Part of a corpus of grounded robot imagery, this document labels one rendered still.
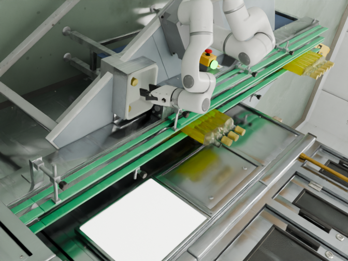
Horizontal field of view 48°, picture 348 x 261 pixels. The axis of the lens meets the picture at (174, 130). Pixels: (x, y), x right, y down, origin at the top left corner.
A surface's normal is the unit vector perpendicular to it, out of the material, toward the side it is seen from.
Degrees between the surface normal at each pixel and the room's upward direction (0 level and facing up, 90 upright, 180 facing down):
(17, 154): 90
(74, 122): 0
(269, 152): 90
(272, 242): 90
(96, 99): 0
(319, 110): 90
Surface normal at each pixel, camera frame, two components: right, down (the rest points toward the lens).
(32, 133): 0.14, -0.79
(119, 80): -0.64, 0.39
